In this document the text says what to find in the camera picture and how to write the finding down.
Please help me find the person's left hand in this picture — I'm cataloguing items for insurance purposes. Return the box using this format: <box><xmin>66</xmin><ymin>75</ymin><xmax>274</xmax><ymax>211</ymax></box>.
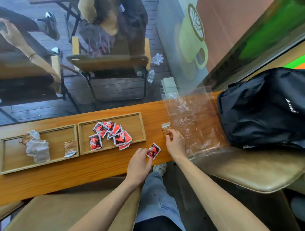
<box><xmin>125</xmin><ymin>148</ymin><xmax>153</xmax><ymax>186</ymax></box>

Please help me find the person's right hand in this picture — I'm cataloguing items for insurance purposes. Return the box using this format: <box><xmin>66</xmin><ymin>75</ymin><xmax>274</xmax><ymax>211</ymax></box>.
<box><xmin>165</xmin><ymin>129</ymin><xmax>187</xmax><ymax>163</ymax></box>

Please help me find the red sauce sachet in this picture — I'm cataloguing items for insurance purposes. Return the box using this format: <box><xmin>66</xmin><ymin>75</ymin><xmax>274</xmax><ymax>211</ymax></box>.
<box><xmin>146</xmin><ymin>142</ymin><xmax>162</xmax><ymax>160</ymax></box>

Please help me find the small clear brown packet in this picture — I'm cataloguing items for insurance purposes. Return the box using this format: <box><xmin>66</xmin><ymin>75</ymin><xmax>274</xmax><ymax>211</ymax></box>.
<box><xmin>161</xmin><ymin>122</ymin><xmax>173</xmax><ymax>138</ymax></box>

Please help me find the person's left forearm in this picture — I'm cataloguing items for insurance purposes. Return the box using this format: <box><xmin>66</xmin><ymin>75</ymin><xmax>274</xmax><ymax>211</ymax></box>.
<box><xmin>69</xmin><ymin>178</ymin><xmax>143</xmax><ymax>231</ymax></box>

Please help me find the person's right forearm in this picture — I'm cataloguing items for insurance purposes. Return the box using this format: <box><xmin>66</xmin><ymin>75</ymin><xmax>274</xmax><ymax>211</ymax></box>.
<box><xmin>174</xmin><ymin>155</ymin><xmax>270</xmax><ymax>231</ymax></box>

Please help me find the person's white shoe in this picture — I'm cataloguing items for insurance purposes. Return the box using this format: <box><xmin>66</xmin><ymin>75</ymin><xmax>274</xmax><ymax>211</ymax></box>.
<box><xmin>152</xmin><ymin>163</ymin><xmax>167</xmax><ymax>176</ymax></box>

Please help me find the clear plastic bag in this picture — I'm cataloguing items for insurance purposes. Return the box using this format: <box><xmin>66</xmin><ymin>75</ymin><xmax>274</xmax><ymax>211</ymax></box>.
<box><xmin>161</xmin><ymin>86</ymin><xmax>230</xmax><ymax>159</ymax></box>

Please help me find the wooden tray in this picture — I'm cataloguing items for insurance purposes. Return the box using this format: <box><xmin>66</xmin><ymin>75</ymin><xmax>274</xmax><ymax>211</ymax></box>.
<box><xmin>78</xmin><ymin>112</ymin><xmax>147</xmax><ymax>156</ymax></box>
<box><xmin>0</xmin><ymin>124</ymin><xmax>80</xmax><ymax>175</ymax></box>

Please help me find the person's blue jeans leg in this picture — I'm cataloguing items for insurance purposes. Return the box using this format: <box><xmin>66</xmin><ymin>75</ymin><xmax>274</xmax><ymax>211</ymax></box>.
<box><xmin>135</xmin><ymin>171</ymin><xmax>187</xmax><ymax>231</ymax></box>

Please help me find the pile of red packets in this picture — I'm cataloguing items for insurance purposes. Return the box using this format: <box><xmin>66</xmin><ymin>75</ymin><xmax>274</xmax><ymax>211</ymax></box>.
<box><xmin>89</xmin><ymin>121</ymin><xmax>133</xmax><ymax>151</ymax></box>

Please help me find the pale green box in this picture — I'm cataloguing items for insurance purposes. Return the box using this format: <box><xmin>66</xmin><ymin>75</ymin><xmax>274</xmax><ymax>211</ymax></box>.
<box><xmin>161</xmin><ymin>77</ymin><xmax>179</xmax><ymax>99</ymax></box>

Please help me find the person's dark shirt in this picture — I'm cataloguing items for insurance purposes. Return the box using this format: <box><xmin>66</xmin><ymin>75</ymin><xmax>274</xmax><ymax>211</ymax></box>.
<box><xmin>133</xmin><ymin>215</ymin><xmax>183</xmax><ymax>231</ymax></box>

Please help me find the crumpled white tissue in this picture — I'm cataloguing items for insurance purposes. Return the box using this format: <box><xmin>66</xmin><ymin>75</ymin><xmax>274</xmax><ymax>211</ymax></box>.
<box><xmin>151</xmin><ymin>53</ymin><xmax>164</xmax><ymax>66</ymax></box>

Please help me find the tan cushioned stool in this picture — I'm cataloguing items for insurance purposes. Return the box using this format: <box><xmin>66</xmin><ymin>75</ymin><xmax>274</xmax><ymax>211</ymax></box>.
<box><xmin>4</xmin><ymin>187</ymin><xmax>142</xmax><ymax>231</ymax></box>
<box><xmin>0</xmin><ymin>201</ymin><xmax>25</xmax><ymax>222</ymax></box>
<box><xmin>191</xmin><ymin>146</ymin><xmax>305</xmax><ymax>194</ymax></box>

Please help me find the black backpack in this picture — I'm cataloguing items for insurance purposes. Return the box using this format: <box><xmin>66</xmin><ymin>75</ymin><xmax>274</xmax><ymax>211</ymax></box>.
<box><xmin>217</xmin><ymin>68</ymin><xmax>305</xmax><ymax>150</ymax></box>

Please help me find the green coffee cup window decal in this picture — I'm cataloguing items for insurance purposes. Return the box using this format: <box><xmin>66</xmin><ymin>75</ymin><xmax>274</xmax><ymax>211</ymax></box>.
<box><xmin>178</xmin><ymin>3</ymin><xmax>209</xmax><ymax>71</ymax></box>

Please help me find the crumpled white wrapper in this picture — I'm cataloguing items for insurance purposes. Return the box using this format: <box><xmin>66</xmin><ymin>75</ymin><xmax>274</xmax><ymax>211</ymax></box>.
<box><xmin>25</xmin><ymin>130</ymin><xmax>51</xmax><ymax>164</ymax></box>

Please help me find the crumpled brown wrapper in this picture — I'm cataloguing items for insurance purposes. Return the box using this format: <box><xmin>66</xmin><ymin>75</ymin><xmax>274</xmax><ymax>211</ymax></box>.
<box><xmin>19</xmin><ymin>133</ymin><xmax>34</xmax><ymax>146</ymax></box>

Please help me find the wooden chair with metal frame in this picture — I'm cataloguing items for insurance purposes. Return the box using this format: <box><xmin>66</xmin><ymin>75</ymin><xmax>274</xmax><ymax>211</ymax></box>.
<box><xmin>0</xmin><ymin>55</ymin><xmax>81</xmax><ymax>124</ymax></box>
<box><xmin>66</xmin><ymin>36</ymin><xmax>152</xmax><ymax>103</ymax></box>

